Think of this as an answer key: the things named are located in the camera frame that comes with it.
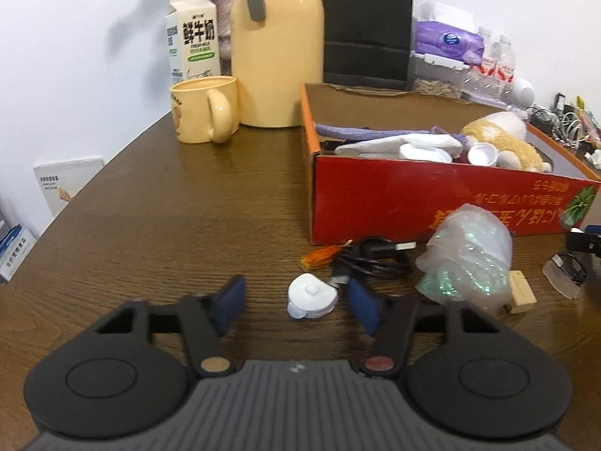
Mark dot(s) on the yellow ceramic mug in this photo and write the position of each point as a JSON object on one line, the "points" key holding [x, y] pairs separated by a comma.
{"points": [[205, 110]]}

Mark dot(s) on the water bottle right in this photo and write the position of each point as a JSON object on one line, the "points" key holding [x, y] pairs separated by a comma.
{"points": [[504, 70]]}

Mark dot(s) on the blue white box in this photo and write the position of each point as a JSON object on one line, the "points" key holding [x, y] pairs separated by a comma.
{"points": [[17, 244]]}

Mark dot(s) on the white robot speaker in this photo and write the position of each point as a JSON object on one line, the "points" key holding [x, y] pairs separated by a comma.
{"points": [[519, 96]]}

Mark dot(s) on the yellow thermos jug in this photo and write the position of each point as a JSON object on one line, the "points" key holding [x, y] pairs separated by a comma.
{"points": [[276, 46]]}

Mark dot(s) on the purple fabric pouch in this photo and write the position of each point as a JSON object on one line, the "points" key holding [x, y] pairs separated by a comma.
{"points": [[352, 135]]}

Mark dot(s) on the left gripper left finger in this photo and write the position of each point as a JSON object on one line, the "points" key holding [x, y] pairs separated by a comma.
{"points": [[201, 321]]}

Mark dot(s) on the purple tissue pack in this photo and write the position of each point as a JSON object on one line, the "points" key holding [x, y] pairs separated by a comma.
{"points": [[441, 39]]}

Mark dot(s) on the white milk carton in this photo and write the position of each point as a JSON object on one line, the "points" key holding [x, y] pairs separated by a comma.
{"points": [[192, 39]]}

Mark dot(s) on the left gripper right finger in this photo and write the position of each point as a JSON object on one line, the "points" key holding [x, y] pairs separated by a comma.
{"points": [[391, 321]]}

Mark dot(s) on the small white bottle cap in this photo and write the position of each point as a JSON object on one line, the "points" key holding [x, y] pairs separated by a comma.
{"points": [[483, 154]]}

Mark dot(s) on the water bottle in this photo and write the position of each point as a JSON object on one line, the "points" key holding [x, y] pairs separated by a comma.
{"points": [[504, 70], [484, 73]]}

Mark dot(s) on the clear snack container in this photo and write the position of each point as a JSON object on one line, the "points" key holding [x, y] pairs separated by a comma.
{"points": [[435, 75]]}

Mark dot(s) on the white plastic bottle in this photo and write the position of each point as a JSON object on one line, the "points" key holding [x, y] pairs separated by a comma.
{"points": [[392, 144]]}

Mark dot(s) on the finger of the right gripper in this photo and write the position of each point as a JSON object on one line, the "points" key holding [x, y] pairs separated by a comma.
{"points": [[586, 242]]}

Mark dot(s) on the crumpled white paper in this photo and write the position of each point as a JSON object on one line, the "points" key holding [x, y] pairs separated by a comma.
{"points": [[594, 158]]}

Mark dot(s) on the water bottle middle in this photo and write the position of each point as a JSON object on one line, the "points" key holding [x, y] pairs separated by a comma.
{"points": [[484, 73]]}

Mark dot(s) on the red cardboard pumpkin box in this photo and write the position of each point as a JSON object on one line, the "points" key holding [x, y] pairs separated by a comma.
{"points": [[352, 198]]}

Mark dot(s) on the small wooden block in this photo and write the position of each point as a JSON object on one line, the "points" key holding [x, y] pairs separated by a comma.
{"points": [[522, 295]]}

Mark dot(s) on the iridescent plastic wrap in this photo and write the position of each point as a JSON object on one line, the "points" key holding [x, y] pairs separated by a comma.
{"points": [[468, 258]]}

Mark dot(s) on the black paper bag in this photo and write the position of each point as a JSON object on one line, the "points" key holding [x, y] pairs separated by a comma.
{"points": [[367, 42]]}

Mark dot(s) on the white booklet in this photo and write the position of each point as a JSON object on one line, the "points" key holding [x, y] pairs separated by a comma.
{"points": [[61, 181]]}

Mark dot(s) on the yellow white plush toy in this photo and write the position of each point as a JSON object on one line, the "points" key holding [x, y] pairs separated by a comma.
{"points": [[507, 133]]}

